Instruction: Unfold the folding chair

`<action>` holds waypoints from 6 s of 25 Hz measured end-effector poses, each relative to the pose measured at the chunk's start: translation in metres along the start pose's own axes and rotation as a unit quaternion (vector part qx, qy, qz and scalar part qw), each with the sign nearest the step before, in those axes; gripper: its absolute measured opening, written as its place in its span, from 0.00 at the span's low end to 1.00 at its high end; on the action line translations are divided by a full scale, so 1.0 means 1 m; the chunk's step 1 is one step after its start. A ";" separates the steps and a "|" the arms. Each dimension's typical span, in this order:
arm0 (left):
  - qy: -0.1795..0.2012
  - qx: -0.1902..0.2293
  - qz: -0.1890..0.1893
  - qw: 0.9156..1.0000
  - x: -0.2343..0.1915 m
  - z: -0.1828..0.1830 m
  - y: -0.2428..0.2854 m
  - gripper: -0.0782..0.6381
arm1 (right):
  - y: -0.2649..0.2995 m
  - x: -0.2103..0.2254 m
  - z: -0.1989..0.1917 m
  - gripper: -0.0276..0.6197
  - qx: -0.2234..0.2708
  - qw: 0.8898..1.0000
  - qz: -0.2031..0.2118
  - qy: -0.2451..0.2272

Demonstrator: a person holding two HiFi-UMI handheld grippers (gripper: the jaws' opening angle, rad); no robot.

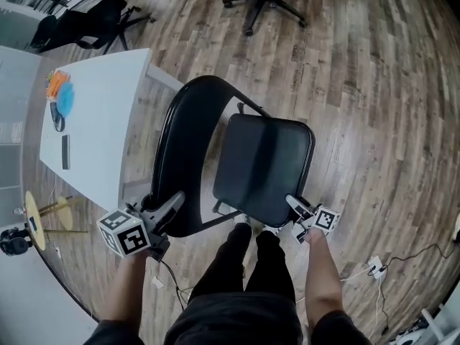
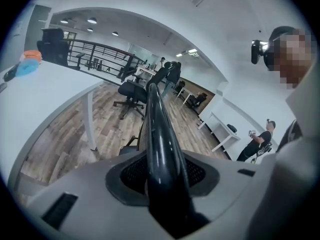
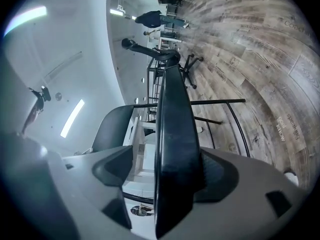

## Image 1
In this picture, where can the person's left forearm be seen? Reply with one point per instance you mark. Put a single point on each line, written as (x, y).
(127, 286)

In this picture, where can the blue round cloth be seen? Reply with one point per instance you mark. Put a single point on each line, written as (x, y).
(67, 97)

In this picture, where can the round wooden side table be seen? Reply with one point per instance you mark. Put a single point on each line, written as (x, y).
(36, 221)

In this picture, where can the white paper scrap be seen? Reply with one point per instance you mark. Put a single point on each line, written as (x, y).
(156, 282)

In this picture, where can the white frame equipment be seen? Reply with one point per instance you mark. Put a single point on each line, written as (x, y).
(431, 325)

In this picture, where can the black office chair with armrests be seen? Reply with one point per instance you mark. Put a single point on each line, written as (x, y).
(90, 23)

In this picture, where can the black rectangular bar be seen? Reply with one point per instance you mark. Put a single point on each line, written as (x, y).
(65, 152)

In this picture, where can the person's black clothed body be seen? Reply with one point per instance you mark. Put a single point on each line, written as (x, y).
(244, 300)

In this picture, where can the white rounded desk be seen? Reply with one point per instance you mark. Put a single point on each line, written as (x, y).
(32, 300)

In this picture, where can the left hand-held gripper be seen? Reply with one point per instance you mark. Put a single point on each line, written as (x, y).
(124, 232)

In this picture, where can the black folding chair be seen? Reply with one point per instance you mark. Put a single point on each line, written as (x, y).
(258, 164)

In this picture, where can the black headphones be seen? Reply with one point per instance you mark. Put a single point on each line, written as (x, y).
(14, 241)

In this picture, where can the person's white right shoe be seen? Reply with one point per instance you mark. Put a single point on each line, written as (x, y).
(270, 230)

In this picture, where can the person's white shoe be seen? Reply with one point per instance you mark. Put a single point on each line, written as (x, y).
(270, 230)
(240, 220)

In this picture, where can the white rectangular table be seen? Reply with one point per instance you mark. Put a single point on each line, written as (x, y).
(97, 120)

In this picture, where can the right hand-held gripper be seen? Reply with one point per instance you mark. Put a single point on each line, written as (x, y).
(325, 219)

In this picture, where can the white power strip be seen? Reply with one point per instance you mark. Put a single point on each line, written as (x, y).
(376, 266)

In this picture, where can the person's right forearm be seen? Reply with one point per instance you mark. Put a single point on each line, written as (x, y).
(323, 275)

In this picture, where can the person's white left shoe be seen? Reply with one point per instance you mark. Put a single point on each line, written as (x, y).
(240, 220)

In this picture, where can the orange packet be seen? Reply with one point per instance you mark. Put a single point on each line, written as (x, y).
(55, 83)

